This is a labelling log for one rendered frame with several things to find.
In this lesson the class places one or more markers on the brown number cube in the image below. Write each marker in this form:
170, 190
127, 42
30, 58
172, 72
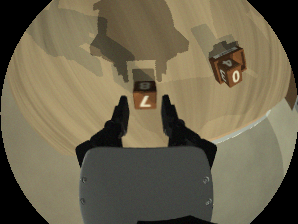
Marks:
145, 95
230, 72

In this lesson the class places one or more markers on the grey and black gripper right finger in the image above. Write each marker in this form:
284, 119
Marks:
175, 129

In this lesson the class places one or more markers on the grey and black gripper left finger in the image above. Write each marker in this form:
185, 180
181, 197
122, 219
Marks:
112, 133

